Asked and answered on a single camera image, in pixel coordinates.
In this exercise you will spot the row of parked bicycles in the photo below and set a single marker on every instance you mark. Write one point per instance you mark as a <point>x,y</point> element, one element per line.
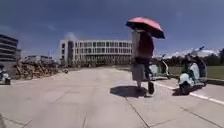
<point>33,70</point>

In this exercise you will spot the white multi-storey building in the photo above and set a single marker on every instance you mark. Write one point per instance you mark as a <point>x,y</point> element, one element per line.
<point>96,51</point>

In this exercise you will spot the row of trees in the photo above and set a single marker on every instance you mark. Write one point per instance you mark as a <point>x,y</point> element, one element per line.
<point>210,59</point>

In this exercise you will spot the person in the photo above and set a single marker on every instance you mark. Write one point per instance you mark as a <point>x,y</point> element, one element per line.
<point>145,50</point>

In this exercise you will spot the dark multi-storey building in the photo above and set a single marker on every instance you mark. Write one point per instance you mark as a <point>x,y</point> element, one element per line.
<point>7,48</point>

